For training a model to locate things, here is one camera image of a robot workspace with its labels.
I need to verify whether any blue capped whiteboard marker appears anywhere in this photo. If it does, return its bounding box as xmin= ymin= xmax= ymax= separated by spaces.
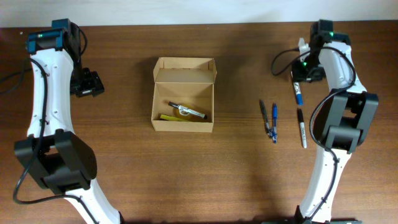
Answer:
xmin=293 ymin=82 xmax=303 ymax=106

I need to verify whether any blue ballpoint pen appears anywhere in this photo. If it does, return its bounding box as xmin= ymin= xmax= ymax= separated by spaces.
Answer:
xmin=272 ymin=103 xmax=277 ymax=144

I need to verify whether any black ballpoint pen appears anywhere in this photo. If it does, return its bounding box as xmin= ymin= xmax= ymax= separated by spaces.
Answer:
xmin=259 ymin=100 xmax=272 ymax=138

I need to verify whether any yellow highlighter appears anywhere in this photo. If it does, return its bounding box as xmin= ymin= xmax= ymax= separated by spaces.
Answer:
xmin=159 ymin=114 xmax=188 ymax=122

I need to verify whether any yellow tape roll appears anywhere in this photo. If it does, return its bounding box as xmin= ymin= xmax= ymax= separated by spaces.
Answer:
xmin=174 ymin=108 xmax=202 ymax=120

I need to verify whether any brown cardboard box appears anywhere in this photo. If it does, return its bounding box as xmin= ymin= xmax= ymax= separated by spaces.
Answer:
xmin=151 ymin=57 xmax=217 ymax=133

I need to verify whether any black capped whiteboard marker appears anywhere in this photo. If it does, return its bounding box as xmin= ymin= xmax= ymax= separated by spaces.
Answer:
xmin=169 ymin=101 xmax=207 ymax=119

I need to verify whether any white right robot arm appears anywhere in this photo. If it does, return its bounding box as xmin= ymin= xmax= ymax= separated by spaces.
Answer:
xmin=292 ymin=19 xmax=379 ymax=223

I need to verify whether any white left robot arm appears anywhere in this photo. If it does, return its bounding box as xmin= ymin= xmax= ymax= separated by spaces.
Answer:
xmin=12 ymin=19 xmax=124 ymax=223

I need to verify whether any black permanent marker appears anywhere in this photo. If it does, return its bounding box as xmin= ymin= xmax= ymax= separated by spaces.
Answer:
xmin=297 ymin=109 xmax=307 ymax=149

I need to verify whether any black right camera cable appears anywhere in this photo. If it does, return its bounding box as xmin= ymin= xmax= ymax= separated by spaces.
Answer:
xmin=271 ymin=47 xmax=301 ymax=77

